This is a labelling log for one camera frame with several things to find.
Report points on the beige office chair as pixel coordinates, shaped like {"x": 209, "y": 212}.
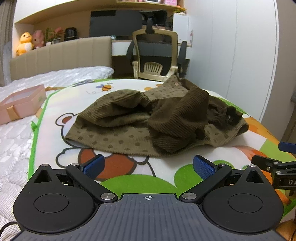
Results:
{"x": 152, "y": 69}

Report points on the pink gift box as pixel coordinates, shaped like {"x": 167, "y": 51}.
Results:
{"x": 23, "y": 102}

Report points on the beige padded headboard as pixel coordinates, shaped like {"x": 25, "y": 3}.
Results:
{"x": 69, "y": 55}

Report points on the pink plush toy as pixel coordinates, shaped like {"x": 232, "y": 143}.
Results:
{"x": 38, "y": 39}

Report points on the potted plant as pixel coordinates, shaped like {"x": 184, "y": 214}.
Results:
{"x": 54, "y": 34}

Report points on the cartoon printed blanket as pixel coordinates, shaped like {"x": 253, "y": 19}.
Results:
{"x": 69, "y": 102}

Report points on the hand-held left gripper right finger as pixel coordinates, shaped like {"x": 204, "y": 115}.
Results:
{"x": 204, "y": 166}

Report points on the black monitor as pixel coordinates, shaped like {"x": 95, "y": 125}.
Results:
{"x": 111, "y": 24}

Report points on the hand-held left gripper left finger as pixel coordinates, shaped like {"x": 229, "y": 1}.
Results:
{"x": 93, "y": 165}

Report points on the wooden wall shelf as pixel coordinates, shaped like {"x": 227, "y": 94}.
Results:
{"x": 81, "y": 8}

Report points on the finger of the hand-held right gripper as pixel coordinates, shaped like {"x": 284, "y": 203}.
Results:
{"x": 288, "y": 147}
{"x": 263, "y": 160}

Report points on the white cabinet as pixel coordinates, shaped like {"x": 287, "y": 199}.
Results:
{"x": 182, "y": 27}

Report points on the yellow plush duck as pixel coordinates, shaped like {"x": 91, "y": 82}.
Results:
{"x": 24, "y": 44}

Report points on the white desk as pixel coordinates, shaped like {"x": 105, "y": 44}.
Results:
{"x": 119, "y": 47}

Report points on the black round appliance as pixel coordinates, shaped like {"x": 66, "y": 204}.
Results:
{"x": 70, "y": 34}

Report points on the grey curtain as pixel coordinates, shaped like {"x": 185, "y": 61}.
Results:
{"x": 5, "y": 34}

